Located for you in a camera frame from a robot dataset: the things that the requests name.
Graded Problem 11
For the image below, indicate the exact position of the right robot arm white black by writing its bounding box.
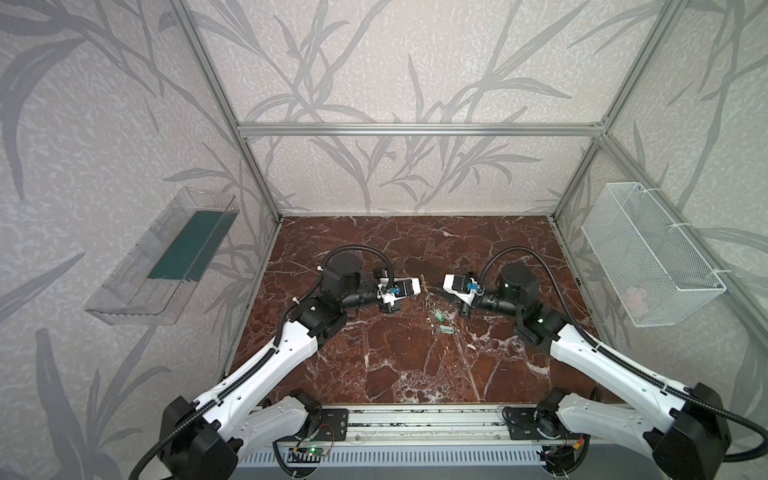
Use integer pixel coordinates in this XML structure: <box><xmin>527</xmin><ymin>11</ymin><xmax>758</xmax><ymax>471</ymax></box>
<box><xmin>443</xmin><ymin>263</ymin><xmax>731</xmax><ymax>479</ymax></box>

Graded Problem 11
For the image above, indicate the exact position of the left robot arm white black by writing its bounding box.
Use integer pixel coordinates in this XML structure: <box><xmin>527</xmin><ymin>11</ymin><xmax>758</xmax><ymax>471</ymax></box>
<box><xmin>130</xmin><ymin>245</ymin><xmax>422</xmax><ymax>479</ymax></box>

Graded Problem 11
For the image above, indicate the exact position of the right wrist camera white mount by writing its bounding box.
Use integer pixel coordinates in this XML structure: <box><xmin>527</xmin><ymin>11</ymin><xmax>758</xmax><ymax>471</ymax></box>
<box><xmin>442</xmin><ymin>274</ymin><xmax>485</xmax><ymax>299</ymax></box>

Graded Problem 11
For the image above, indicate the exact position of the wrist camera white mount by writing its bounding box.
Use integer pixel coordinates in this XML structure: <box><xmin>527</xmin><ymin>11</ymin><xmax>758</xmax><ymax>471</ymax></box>
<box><xmin>442</xmin><ymin>274</ymin><xmax>485</xmax><ymax>299</ymax></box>
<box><xmin>373</xmin><ymin>268</ymin><xmax>422</xmax><ymax>298</ymax></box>

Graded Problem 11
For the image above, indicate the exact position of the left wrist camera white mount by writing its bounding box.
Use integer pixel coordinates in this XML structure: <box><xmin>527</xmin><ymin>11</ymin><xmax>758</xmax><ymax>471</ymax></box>
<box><xmin>373</xmin><ymin>268</ymin><xmax>422</xmax><ymax>298</ymax></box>

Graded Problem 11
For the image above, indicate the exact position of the aluminium front rail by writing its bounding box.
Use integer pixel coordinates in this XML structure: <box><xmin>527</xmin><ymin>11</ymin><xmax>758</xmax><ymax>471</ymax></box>
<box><xmin>173</xmin><ymin>403</ymin><xmax>679</xmax><ymax>448</ymax></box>

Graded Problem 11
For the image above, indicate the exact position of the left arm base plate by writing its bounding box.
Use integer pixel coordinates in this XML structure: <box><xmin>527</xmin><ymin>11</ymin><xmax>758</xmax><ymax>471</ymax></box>
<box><xmin>288</xmin><ymin>407</ymin><xmax>350</xmax><ymax>442</ymax></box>

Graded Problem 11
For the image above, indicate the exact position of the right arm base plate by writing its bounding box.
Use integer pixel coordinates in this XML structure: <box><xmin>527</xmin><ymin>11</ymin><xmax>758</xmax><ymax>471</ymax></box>
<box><xmin>501</xmin><ymin>406</ymin><xmax>582</xmax><ymax>444</ymax></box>

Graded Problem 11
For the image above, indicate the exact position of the white wire mesh basket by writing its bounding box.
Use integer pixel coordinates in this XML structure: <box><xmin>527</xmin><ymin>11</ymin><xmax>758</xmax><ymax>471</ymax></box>
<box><xmin>582</xmin><ymin>182</ymin><xmax>727</xmax><ymax>328</ymax></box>

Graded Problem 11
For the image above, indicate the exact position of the aluminium frame crossbar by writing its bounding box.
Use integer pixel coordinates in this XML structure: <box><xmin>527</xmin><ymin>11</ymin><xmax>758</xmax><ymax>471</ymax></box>
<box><xmin>237</xmin><ymin>123</ymin><xmax>602</xmax><ymax>138</ymax></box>

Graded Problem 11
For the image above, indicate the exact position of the clear plastic wall bin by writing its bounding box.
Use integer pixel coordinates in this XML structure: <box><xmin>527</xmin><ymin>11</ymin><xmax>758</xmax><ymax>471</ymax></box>
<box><xmin>84</xmin><ymin>187</ymin><xmax>240</xmax><ymax>326</ymax></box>

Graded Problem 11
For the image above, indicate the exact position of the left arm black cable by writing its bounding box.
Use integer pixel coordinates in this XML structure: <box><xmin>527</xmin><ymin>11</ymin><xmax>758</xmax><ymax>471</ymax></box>
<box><xmin>127</xmin><ymin>244</ymin><xmax>397</xmax><ymax>480</ymax></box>

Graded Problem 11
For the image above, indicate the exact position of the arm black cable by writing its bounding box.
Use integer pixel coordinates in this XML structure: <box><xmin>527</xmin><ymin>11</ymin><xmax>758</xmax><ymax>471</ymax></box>
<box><xmin>127</xmin><ymin>244</ymin><xmax>397</xmax><ymax>480</ymax></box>
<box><xmin>476</xmin><ymin>245</ymin><xmax>768</xmax><ymax>463</ymax></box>

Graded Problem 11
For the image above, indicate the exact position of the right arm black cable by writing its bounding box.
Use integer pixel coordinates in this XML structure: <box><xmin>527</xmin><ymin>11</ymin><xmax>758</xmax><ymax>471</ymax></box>
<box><xmin>476</xmin><ymin>245</ymin><xmax>768</xmax><ymax>463</ymax></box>

